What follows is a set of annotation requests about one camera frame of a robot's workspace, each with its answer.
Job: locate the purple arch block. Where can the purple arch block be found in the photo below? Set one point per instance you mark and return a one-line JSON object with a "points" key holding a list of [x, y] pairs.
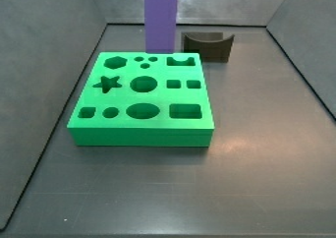
{"points": [[160, 25]]}

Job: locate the green shape sorter board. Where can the green shape sorter board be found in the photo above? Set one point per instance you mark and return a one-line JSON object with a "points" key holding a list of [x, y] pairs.
{"points": [[143, 100]]}

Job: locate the black curved holder stand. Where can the black curved holder stand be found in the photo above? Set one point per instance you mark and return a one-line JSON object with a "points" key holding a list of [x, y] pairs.
{"points": [[211, 44]]}

